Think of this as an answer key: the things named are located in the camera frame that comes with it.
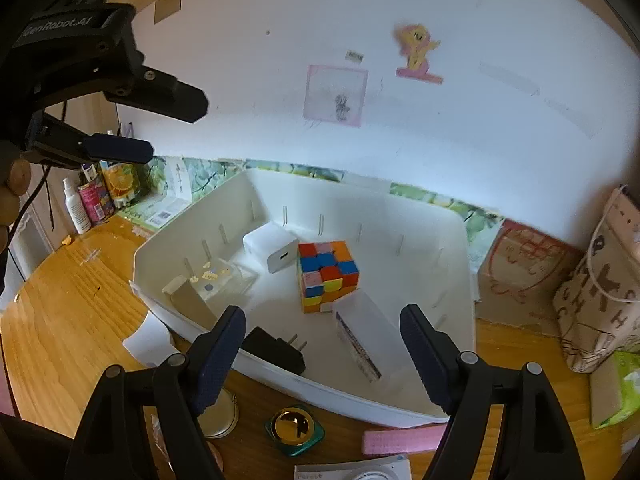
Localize green tissue box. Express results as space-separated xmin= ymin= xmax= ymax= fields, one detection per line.
xmin=590 ymin=351 xmax=640 ymax=428

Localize green bottle with gold cap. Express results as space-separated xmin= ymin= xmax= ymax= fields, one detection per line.
xmin=265 ymin=405 xmax=323 ymax=457

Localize person's left hand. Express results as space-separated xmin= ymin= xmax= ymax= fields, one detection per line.
xmin=0 ymin=141 xmax=32 ymax=256

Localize clear case with stickers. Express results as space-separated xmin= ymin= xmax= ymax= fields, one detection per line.
xmin=192 ymin=257 xmax=258 ymax=311

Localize white instant camera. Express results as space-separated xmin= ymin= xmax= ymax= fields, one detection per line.
xmin=294 ymin=455 xmax=413 ymax=480

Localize pink-framed wall sticker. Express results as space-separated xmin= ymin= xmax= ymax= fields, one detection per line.
xmin=303 ymin=64 xmax=368 ymax=127

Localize green grape poster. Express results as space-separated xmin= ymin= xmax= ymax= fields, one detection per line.
xmin=117 ymin=156 xmax=503 ymax=261

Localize letter-print fabric bag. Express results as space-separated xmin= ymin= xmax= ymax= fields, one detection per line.
xmin=552 ymin=187 xmax=640 ymax=373

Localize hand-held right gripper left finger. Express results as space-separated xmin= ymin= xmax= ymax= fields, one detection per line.
xmin=65 ymin=305 xmax=247 ymax=480

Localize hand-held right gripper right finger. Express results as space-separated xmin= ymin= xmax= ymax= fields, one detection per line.
xmin=399 ymin=304 xmax=586 ymax=480

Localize white cloud-shaped holder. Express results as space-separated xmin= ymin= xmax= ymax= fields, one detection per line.
xmin=122 ymin=310 xmax=176 ymax=367

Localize translucent white card box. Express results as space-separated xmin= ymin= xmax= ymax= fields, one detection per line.
xmin=332 ymin=292 xmax=401 ymax=383

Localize pink can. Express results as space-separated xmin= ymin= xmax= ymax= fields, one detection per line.
xmin=77 ymin=180 xmax=108 ymax=221

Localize gold round compact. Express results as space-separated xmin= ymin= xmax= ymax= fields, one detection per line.
xmin=200 ymin=390 xmax=241 ymax=438

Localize orange juice carton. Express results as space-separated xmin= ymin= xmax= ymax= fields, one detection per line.
xmin=100 ymin=161 xmax=138 ymax=209

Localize yellow pony sticker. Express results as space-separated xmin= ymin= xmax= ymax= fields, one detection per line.
xmin=392 ymin=22 xmax=443 ymax=85

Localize multicolour puzzle cube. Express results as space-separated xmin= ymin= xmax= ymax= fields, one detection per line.
xmin=297 ymin=241 xmax=361 ymax=314

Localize white spray bottle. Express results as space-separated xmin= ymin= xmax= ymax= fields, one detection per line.
xmin=62 ymin=176 xmax=92 ymax=235

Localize black plug charger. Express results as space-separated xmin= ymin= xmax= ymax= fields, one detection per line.
xmin=242 ymin=326 xmax=308 ymax=376

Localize white plastic storage bin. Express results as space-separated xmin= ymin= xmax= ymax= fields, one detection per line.
xmin=131 ymin=167 xmax=476 ymax=428

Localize beige paper box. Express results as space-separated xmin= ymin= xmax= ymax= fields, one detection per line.
xmin=162 ymin=275 xmax=218 ymax=333

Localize white plug charger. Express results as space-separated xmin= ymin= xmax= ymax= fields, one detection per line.
xmin=243 ymin=222 xmax=301 ymax=274

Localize black cable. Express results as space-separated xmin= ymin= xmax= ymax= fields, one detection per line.
xmin=10 ymin=165 xmax=53 ymax=231

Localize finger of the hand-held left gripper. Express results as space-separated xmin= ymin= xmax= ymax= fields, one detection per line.
xmin=102 ymin=65 xmax=210 ymax=124
xmin=25 ymin=111 xmax=155 ymax=168

